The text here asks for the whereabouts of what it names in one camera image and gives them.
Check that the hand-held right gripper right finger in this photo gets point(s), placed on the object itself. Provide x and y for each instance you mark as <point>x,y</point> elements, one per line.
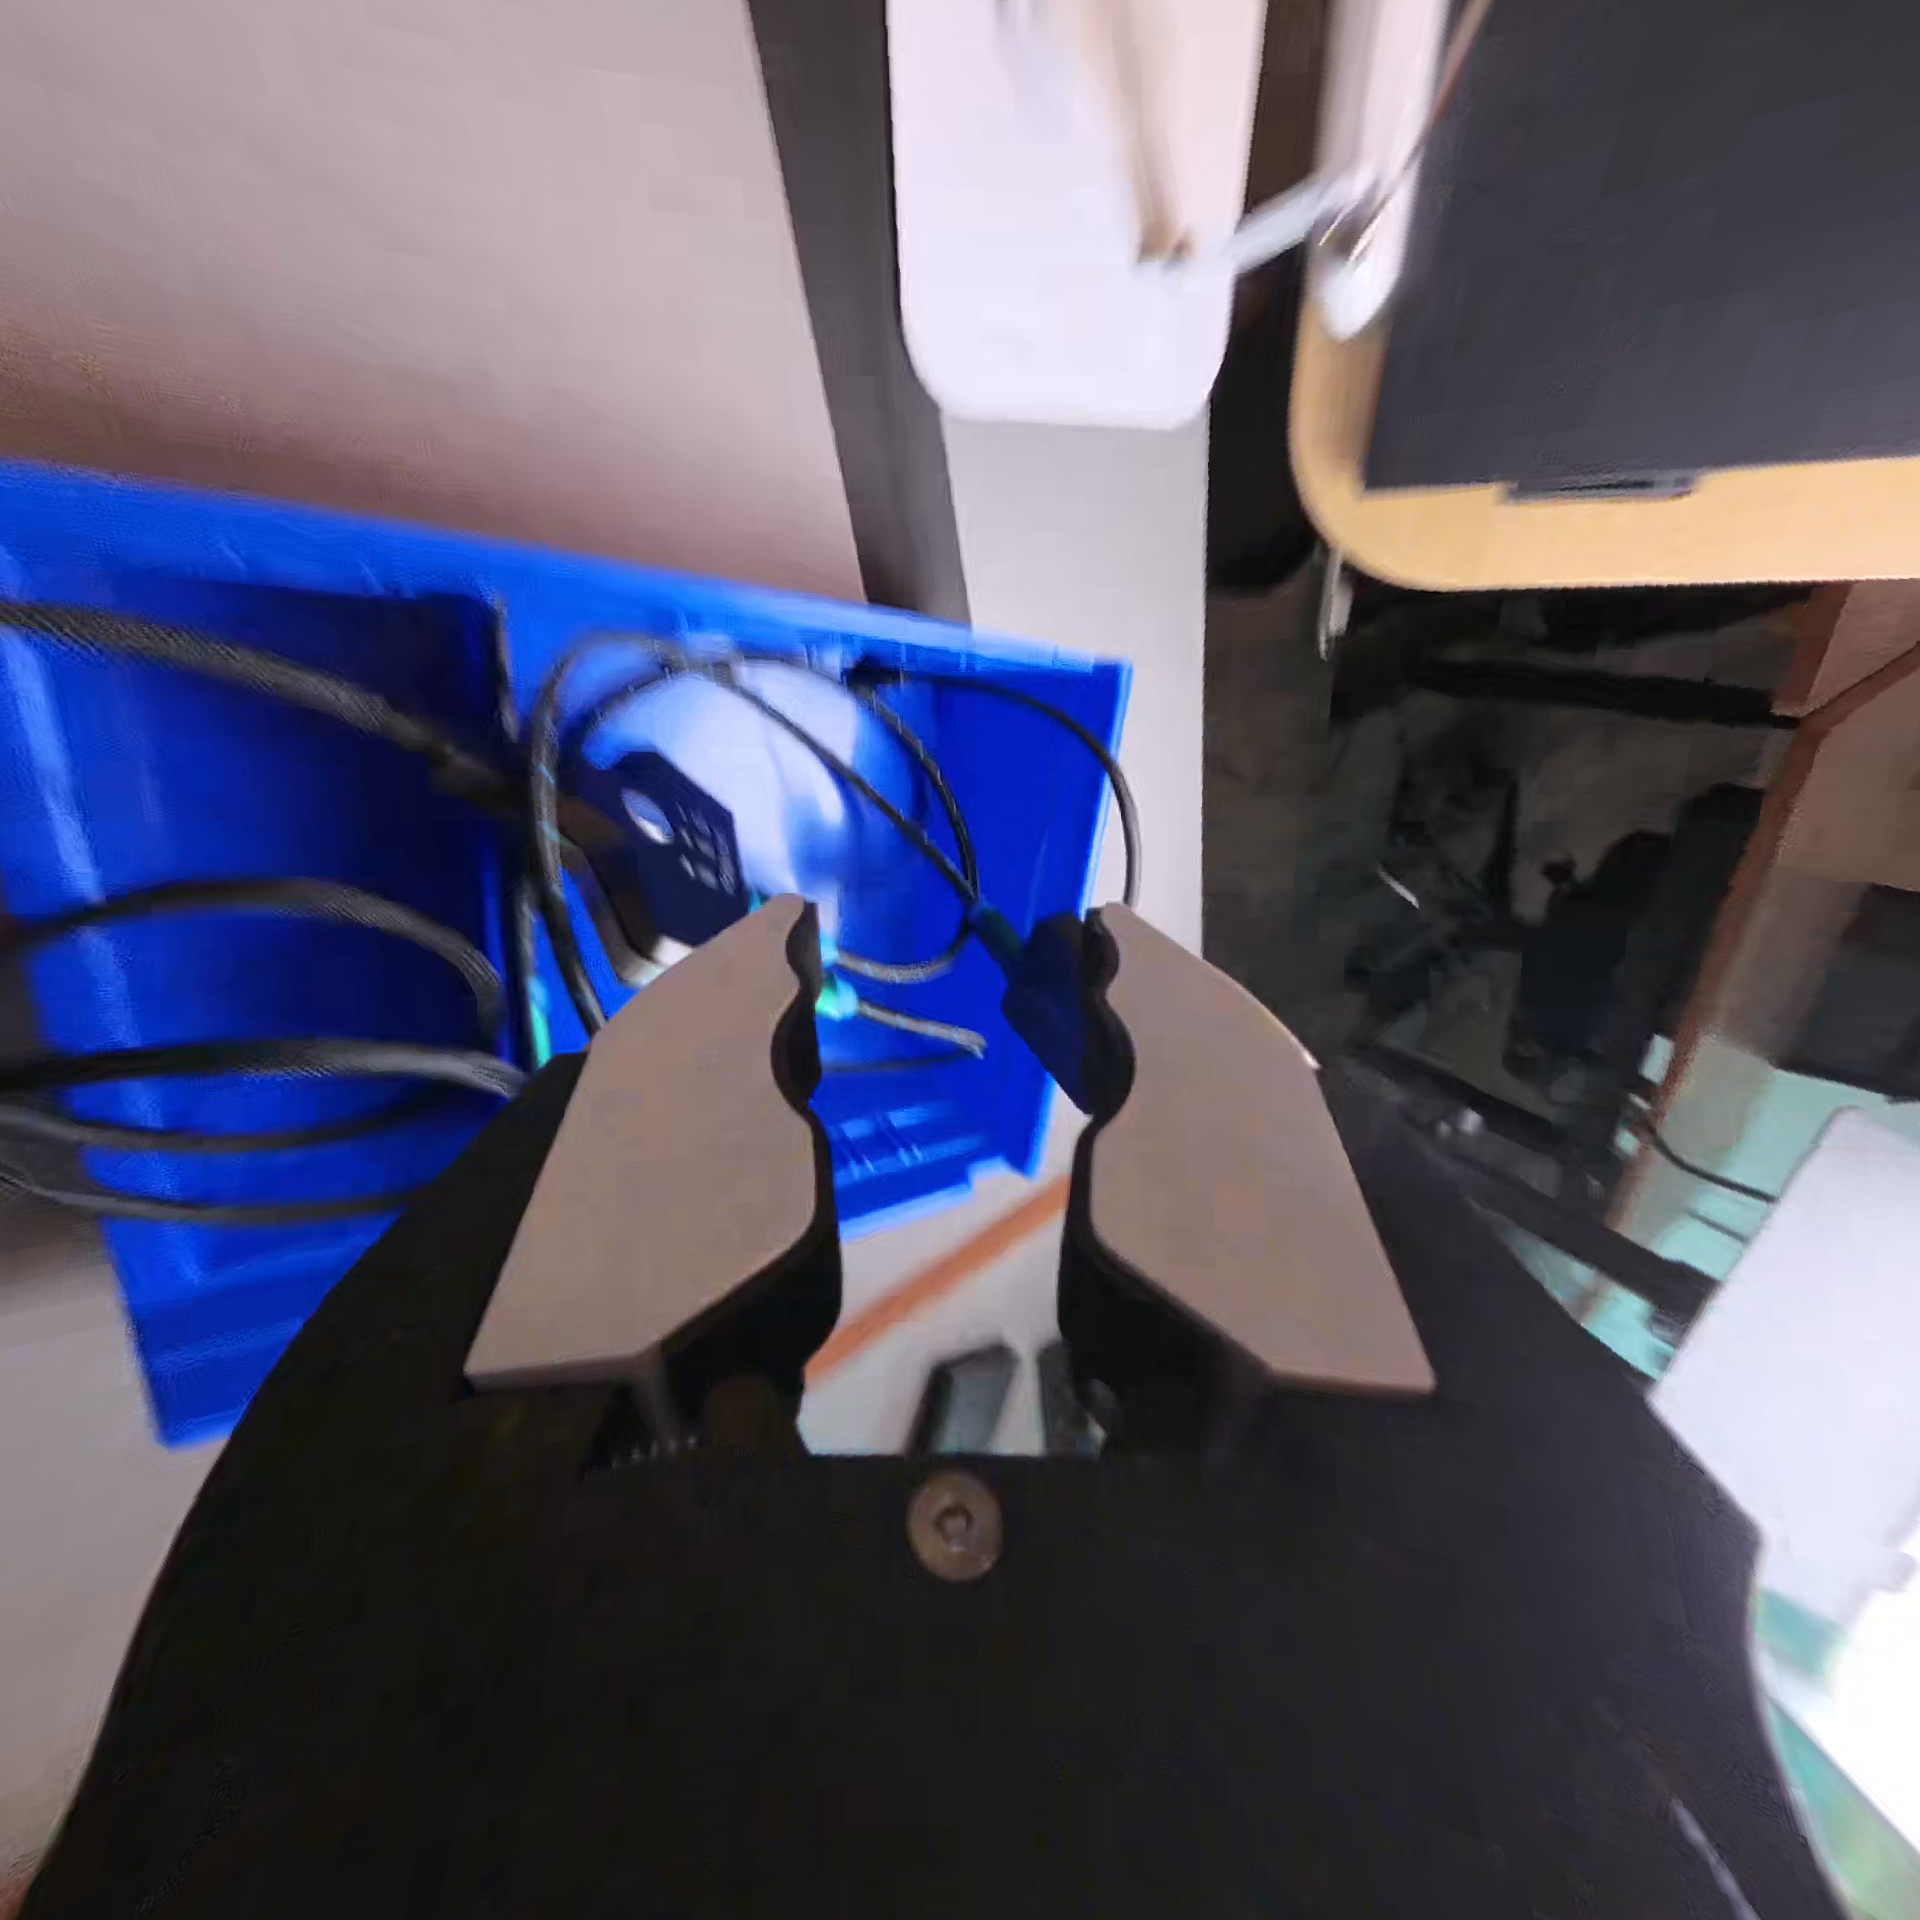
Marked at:
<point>1245,1200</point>

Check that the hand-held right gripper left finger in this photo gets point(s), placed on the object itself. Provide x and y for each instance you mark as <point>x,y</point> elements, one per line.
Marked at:
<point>674,1185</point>

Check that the black usb adapter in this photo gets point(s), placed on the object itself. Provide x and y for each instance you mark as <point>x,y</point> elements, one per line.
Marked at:
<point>1051,998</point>

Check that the silver hub adapter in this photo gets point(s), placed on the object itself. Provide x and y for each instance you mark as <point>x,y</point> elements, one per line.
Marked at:
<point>674,840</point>

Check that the blue plastic bin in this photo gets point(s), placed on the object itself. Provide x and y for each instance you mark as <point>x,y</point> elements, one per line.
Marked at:
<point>224,750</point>

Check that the black rectangular box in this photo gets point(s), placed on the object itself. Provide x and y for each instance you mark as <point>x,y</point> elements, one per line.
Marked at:
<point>969,1394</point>

